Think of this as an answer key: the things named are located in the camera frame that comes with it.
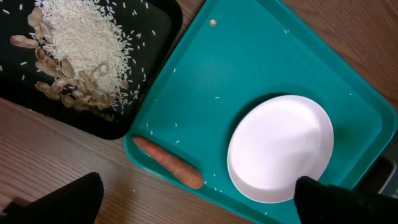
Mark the teal serving tray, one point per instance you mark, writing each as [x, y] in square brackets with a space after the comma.
[236, 54]

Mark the orange carrot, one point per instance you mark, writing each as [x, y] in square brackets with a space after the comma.
[181, 170]

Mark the pile of peanuts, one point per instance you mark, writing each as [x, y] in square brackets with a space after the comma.
[20, 51]

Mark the white round plate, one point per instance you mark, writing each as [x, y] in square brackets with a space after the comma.
[277, 142]

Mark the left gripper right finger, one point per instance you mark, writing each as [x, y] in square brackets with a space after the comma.
[318, 203]

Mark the pile of rice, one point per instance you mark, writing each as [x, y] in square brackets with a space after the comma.
[82, 46]

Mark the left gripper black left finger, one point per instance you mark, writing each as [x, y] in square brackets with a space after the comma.
[76, 202]

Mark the black tray bin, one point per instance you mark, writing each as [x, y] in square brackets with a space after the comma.
[153, 25]

